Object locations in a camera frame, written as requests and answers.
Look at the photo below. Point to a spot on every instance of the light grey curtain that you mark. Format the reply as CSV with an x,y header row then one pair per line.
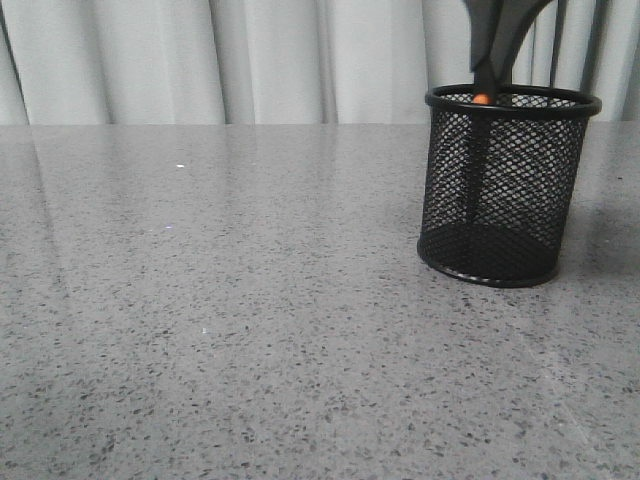
x,y
234,62

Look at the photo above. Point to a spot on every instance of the black mesh pen bucket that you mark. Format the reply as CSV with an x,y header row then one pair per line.
x,y
499,182

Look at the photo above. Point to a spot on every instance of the grey orange handled scissors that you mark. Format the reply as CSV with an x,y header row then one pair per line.
x,y
498,29

